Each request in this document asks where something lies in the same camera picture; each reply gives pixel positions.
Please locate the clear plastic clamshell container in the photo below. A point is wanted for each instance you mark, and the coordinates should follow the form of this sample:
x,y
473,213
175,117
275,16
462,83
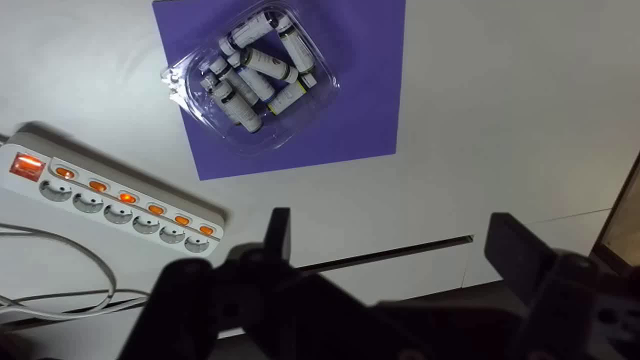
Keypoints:
x,y
192,100

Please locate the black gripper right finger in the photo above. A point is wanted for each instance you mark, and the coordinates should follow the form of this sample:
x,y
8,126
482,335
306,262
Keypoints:
x,y
517,252

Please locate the purple paper mat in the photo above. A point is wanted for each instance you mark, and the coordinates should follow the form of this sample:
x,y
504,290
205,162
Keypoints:
x,y
362,100

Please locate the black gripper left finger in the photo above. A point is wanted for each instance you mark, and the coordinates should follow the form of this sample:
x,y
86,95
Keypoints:
x,y
279,233

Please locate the white power strip orange switches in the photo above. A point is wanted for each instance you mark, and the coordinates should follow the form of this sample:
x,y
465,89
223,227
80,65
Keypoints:
x,y
86,162

